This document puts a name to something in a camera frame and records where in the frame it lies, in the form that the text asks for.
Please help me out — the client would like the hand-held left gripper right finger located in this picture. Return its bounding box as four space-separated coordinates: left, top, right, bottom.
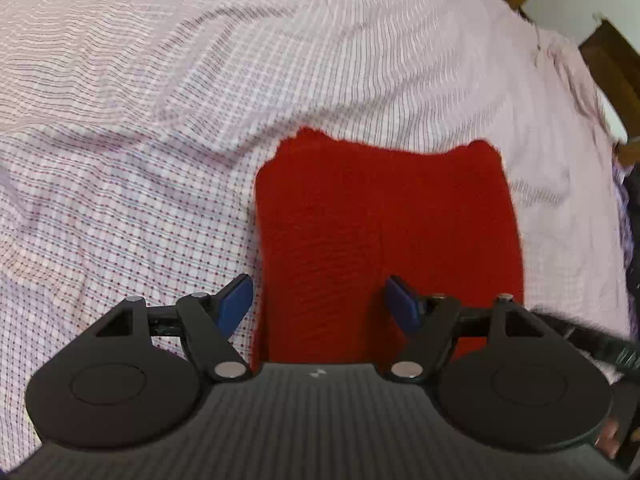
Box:
383 275 549 382

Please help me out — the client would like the person's right hand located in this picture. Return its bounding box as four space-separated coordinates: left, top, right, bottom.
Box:
594 417 627 462

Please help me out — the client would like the pink checked bedsheet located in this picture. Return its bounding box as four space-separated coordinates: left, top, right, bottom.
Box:
0 0 637 462

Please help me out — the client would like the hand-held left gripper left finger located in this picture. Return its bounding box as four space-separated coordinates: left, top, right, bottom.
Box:
95 274 254 382

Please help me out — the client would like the purple cloth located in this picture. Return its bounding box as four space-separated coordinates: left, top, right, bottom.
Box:
613 159 640 341

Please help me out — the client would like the dark wooden furniture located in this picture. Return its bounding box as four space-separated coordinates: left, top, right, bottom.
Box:
579 19 640 137

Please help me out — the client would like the red knit cardigan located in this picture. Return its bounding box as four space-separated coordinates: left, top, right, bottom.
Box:
248 127 526 367

